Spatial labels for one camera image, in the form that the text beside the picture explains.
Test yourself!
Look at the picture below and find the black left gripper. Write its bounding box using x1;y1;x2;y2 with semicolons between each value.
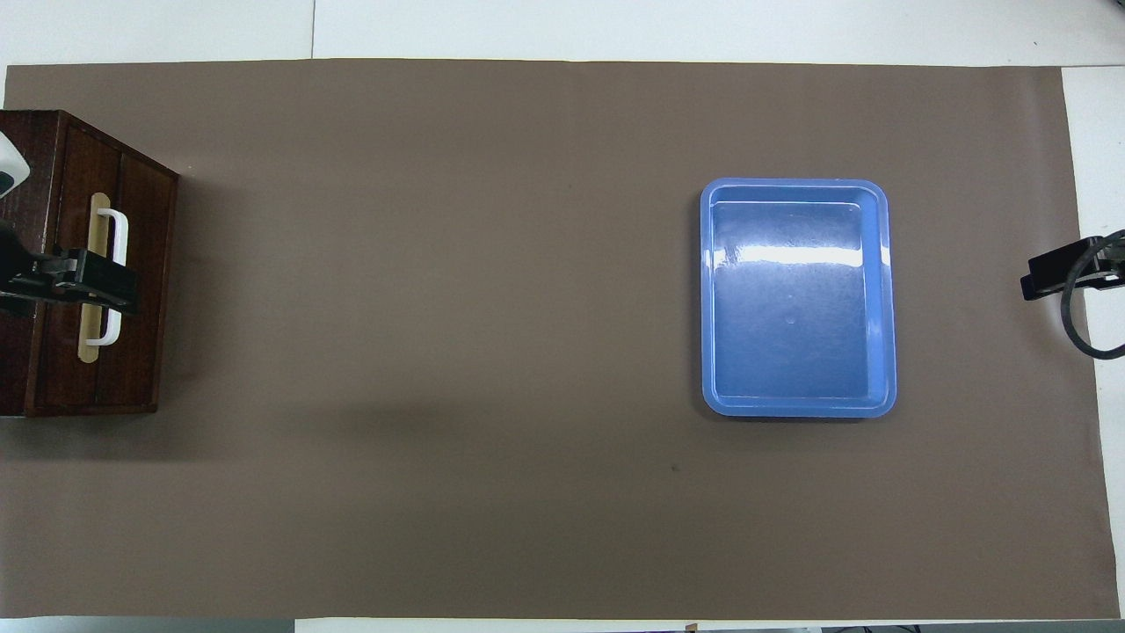
0;224;139;319

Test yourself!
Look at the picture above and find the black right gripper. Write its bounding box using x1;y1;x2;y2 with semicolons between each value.
1020;232;1125;302

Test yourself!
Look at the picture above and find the wooden drawer with white handle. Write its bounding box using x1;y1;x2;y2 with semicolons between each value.
40;119;130;411

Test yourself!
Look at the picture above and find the dark wooden cabinet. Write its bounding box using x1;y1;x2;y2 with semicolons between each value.
0;110;180;418

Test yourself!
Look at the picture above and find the blue plastic tray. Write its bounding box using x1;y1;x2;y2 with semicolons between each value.
700;178;898;418

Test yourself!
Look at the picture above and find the brown table mat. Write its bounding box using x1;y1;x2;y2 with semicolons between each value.
0;58;1121;621

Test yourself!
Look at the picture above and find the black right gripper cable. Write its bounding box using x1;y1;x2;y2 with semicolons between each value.
1060;230;1125;360

